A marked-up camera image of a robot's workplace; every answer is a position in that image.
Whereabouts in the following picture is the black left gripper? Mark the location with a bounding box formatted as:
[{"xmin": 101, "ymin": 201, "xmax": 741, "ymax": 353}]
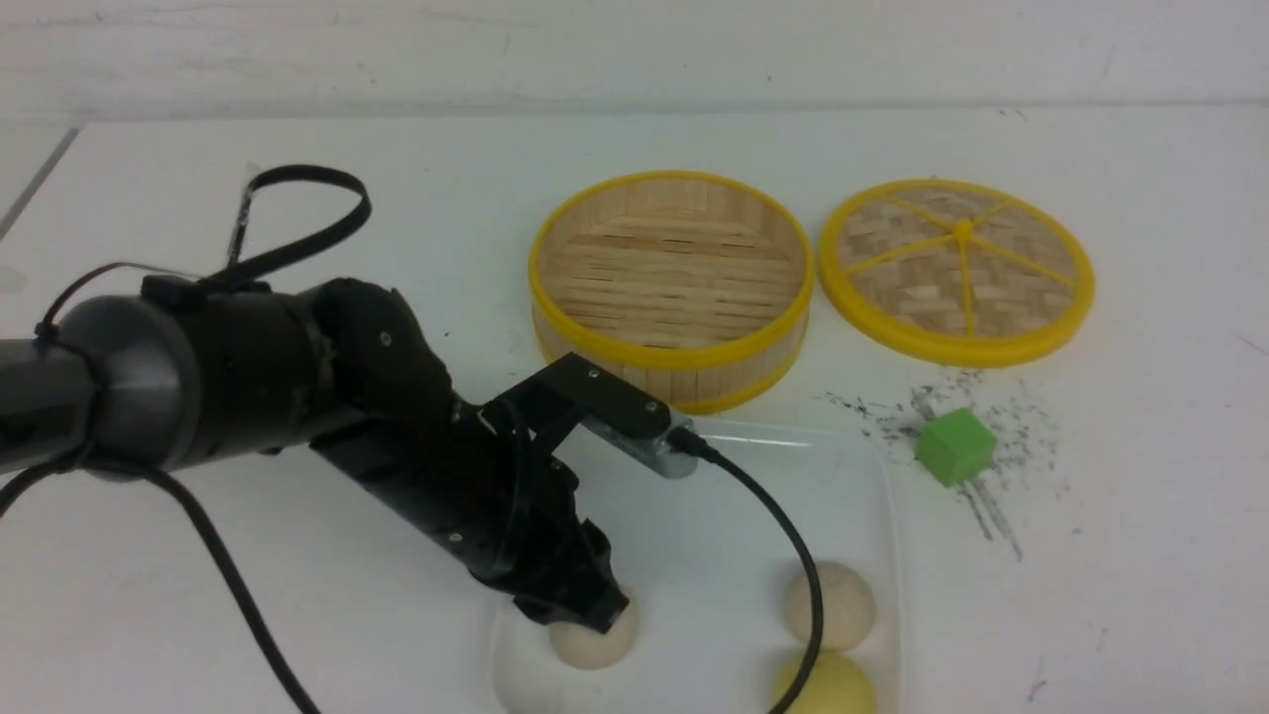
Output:
[{"xmin": 311, "ymin": 403, "xmax": 629, "ymax": 635}]

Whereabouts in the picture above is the white steamed bun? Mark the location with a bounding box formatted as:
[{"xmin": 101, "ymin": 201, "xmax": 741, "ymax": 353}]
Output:
[
  {"xmin": 547, "ymin": 586, "xmax": 640, "ymax": 670},
  {"xmin": 780, "ymin": 561, "xmax": 876, "ymax": 652}
]

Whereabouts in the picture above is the yellow steamed bun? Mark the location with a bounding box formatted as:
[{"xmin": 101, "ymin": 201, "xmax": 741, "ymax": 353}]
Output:
[{"xmin": 786, "ymin": 652, "xmax": 878, "ymax": 713}]

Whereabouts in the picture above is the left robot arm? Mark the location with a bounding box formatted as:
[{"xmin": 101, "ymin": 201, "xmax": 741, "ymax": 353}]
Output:
[{"xmin": 1, "ymin": 276, "xmax": 631, "ymax": 633}]

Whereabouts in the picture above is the white square plate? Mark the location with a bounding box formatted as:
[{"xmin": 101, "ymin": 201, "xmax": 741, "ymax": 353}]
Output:
[{"xmin": 489, "ymin": 417, "xmax": 905, "ymax": 713}]

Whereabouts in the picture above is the yellow rimmed bamboo steamer basket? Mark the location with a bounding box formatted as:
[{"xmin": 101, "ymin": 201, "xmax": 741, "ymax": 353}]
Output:
[{"xmin": 527, "ymin": 171, "xmax": 815, "ymax": 415}]

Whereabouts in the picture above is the green cube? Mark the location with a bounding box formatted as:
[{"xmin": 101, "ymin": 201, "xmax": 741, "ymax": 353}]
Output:
[{"xmin": 915, "ymin": 410, "xmax": 997, "ymax": 490}]

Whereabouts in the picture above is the yellow rimmed woven steamer lid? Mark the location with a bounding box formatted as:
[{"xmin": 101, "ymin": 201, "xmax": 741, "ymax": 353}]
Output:
[{"xmin": 819, "ymin": 178, "xmax": 1096, "ymax": 369}]

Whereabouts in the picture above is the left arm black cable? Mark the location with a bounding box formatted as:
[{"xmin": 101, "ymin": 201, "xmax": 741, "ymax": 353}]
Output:
[{"xmin": 0, "ymin": 165, "xmax": 826, "ymax": 714}]

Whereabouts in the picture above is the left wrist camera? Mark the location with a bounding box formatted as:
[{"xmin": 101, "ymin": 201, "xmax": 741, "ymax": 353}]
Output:
[{"xmin": 491, "ymin": 353, "xmax": 698, "ymax": 479}]

